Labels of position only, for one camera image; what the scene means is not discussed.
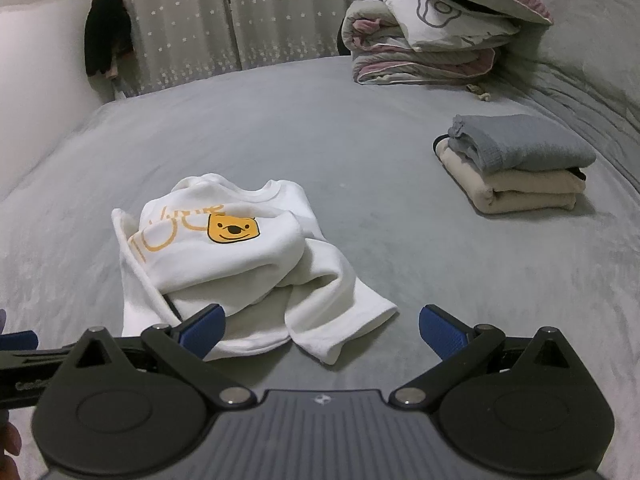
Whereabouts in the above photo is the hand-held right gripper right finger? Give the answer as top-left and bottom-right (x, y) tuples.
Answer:
(392, 304), (583, 408)

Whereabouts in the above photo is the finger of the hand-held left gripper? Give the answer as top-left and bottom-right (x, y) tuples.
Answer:
(0, 330), (76, 411)

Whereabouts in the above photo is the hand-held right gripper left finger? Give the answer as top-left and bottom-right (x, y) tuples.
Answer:
(60, 304), (258, 408)

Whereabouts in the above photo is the white long-sleeved bear shirt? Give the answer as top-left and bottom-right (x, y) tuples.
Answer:
(111, 172), (399, 366)

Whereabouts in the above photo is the person's left hand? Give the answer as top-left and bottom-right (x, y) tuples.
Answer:
(0, 407), (23, 480)

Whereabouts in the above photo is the cream folded garment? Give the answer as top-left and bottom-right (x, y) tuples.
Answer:
(436, 139), (587, 215)

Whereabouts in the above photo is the grey bed sheet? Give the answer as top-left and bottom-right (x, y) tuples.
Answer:
(0, 55), (640, 411)

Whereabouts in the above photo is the grey folded garment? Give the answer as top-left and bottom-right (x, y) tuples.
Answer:
(446, 113), (598, 171)

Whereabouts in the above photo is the folded pink grey quilt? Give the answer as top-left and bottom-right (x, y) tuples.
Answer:
(341, 0), (511, 86)

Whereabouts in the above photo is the grey star-print curtain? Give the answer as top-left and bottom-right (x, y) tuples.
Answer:
(97, 0), (416, 98)

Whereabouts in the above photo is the black hanging garment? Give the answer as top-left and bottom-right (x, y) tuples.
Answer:
(84, 0), (136, 78)

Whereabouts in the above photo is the white printed pillow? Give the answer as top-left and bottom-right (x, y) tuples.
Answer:
(345, 0), (523, 53)

